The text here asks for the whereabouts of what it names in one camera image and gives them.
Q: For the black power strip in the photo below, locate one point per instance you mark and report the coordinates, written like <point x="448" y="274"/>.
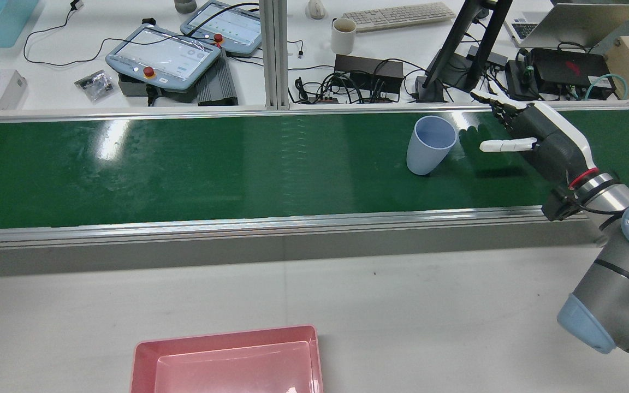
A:
<point x="369" y="71"/>

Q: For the pink plastic box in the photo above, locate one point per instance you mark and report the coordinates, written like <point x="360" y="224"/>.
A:
<point x="227" y="365"/>

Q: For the black finned power supply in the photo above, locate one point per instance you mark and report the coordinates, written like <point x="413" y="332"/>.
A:
<point x="217" y="82"/>

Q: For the grey computer mouse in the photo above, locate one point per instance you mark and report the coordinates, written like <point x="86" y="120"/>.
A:
<point x="316" y="9"/>

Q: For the large grey teach pendant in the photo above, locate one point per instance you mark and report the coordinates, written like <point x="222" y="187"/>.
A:
<point x="161" y="57"/>

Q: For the white keyboard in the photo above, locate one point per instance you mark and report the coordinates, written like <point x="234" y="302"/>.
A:
<point x="396" y="16"/>

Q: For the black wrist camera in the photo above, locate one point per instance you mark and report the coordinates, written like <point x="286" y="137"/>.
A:
<point x="557" y="204"/>

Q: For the white mug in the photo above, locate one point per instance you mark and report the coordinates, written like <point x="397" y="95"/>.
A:
<point x="343" y="38"/>

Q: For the black Huawei monitor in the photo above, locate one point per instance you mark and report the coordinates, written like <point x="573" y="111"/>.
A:
<point x="467" y="49"/>

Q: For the clear plastic bag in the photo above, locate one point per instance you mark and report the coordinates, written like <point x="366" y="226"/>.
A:
<point x="95" y="86"/>

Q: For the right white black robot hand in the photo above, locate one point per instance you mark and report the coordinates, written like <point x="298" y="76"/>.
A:
<point x="555" y="147"/>

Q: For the small white carton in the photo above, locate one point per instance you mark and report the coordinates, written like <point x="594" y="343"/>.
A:
<point x="11" y="90"/>

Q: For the blue plastic cup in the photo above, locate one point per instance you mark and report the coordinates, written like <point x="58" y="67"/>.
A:
<point x="426" y="155"/>

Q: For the black electronics box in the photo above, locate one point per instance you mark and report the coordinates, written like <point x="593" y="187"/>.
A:
<point x="571" y="68"/>

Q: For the small grey teach pendant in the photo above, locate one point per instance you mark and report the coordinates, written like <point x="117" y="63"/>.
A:
<point x="227" y="27"/>

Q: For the aluminium frame post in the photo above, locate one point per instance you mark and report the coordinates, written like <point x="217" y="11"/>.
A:
<point x="274" y="54"/>

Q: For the silver Huawei laptop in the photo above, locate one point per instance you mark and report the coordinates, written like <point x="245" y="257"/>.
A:
<point x="576" y="27"/>

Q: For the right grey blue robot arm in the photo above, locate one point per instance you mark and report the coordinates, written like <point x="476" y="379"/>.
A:
<point x="620" y="284"/>

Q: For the green conveyor belt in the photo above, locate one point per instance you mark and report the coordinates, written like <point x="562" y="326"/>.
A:
<point x="211" y="169"/>

